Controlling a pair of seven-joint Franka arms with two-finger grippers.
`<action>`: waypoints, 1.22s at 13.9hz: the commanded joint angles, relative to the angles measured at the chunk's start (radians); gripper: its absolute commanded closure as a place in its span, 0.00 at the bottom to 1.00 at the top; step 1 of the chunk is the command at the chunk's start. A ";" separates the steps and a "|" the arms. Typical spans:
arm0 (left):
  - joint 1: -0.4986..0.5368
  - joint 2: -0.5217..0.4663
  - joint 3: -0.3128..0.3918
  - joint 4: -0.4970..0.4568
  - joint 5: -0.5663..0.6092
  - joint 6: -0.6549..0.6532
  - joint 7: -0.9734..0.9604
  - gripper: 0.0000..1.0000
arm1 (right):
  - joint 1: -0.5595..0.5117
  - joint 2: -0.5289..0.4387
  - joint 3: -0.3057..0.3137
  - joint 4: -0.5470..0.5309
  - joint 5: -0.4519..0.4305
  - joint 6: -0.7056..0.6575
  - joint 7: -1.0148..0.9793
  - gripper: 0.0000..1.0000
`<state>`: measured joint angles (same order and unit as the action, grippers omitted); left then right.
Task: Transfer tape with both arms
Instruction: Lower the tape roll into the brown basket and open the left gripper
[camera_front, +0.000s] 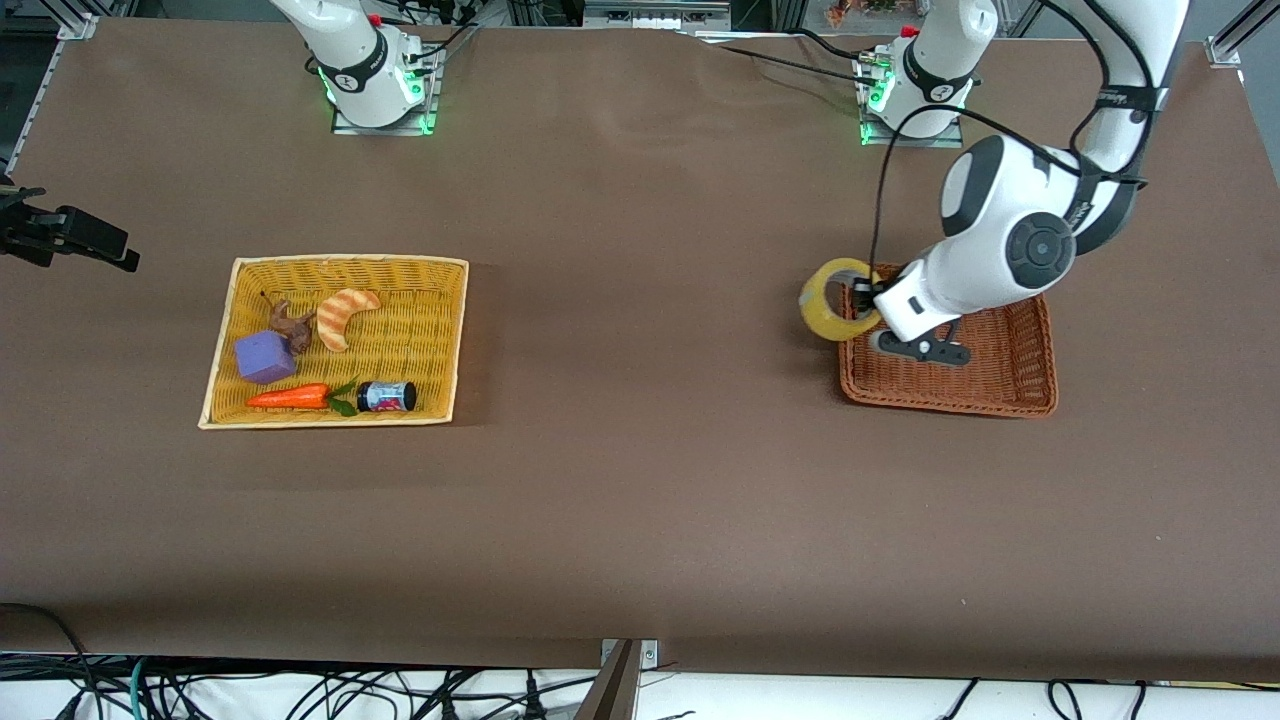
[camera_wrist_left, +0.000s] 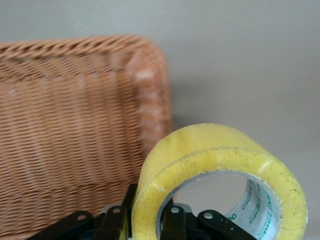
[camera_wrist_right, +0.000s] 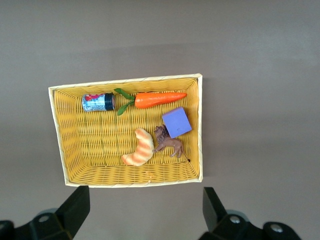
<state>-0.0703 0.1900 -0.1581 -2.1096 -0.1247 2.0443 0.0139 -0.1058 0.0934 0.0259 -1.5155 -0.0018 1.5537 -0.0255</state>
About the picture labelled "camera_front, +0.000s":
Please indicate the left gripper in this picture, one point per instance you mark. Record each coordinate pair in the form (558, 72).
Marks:
(866, 297)

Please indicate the yellow tape roll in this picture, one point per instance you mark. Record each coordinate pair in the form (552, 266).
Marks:
(825, 328)

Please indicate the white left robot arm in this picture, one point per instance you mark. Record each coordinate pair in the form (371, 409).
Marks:
(990, 200)

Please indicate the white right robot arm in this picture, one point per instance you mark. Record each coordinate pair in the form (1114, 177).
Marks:
(360, 60)

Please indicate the brown woven rectangular basket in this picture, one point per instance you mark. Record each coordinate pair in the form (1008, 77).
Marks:
(1000, 385)

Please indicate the purple foam cube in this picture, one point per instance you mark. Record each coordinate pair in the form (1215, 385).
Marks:
(265, 358)

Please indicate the brown dried root toy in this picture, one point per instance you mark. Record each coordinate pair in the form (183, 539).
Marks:
(295, 330)

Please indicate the orange toy carrot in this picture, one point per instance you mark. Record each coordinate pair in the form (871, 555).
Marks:
(290, 397)

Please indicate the striped toy croissant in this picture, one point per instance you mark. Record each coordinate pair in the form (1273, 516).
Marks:
(335, 320)

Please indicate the brown table cover cloth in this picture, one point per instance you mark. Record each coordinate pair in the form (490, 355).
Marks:
(640, 500)

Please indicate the small black-lidded jar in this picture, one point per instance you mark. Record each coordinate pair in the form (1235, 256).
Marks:
(385, 397)

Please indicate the yellow woven rectangular basket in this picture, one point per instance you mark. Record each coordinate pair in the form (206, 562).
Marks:
(430, 330)

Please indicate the dark grey angled pole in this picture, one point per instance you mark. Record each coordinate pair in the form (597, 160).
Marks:
(610, 695)

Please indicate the aluminium table frame rail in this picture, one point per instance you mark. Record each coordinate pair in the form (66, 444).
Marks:
(40, 95)

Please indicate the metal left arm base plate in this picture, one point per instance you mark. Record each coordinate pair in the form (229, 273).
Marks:
(940, 140)

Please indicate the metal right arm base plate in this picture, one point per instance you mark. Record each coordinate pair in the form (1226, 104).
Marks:
(350, 130)

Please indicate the silver background frame equipment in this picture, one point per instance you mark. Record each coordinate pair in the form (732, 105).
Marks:
(650, 12)

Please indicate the small metal edge bracket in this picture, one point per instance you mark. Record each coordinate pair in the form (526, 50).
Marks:
(650, 652)

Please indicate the aluminium corner bracket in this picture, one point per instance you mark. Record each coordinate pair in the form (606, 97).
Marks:
(1225, 52)

